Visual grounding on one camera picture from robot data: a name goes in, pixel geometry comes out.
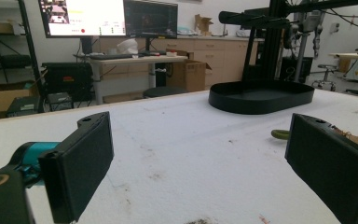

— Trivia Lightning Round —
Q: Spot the black electronic box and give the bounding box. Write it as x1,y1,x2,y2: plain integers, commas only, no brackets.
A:
6,95,42,118
47,91,74,112

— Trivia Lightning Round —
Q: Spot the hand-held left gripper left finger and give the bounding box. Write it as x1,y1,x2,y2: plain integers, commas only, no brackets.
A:
38,111,115,224

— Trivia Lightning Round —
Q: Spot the white standing desk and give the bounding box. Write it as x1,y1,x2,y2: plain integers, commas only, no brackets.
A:
88,55,188,105

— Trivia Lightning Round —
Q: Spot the black oval tray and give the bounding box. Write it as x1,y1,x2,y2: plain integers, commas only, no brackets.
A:
208,79,315,115

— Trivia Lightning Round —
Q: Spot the white rounded object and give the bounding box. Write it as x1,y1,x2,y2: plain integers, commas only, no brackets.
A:
117,38,139,56

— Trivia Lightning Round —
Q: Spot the small open cardboard box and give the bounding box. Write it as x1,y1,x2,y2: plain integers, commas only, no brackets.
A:
194,13,214,36

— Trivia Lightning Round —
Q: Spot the black equipment case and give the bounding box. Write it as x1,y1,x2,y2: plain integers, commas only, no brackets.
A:
41,62,94,103

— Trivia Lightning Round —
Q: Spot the metal stool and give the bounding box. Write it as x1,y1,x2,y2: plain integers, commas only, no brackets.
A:
310,63,339,92

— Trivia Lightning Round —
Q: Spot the monitor with white screen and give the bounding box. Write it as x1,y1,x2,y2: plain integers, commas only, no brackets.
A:
37,0,127,39

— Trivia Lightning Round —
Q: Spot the monitor with dark screen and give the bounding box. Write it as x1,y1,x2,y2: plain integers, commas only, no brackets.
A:
123,0,179,39

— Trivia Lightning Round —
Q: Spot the brown fibrous scrap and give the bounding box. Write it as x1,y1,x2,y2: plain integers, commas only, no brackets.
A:
334,125,358,147

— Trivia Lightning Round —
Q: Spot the black keyboard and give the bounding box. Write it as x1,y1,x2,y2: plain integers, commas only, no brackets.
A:
88,53,135,61

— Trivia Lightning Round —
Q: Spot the black shelf rack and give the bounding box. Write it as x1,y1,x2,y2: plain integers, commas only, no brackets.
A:
0,0,46,108

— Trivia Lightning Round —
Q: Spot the light wooden table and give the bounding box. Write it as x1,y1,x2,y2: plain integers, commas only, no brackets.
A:
328,51,358,95

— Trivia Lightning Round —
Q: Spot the large cardboard box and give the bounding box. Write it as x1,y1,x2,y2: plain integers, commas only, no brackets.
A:
166,59,213,93

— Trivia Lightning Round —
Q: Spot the green curved object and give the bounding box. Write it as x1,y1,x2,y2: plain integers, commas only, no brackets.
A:
270,129,291,141

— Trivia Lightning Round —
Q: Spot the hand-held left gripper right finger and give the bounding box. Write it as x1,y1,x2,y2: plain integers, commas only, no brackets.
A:
284,113,358,224

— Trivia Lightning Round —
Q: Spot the flat cardboard box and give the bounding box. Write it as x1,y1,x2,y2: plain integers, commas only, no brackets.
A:
0,88,33,115

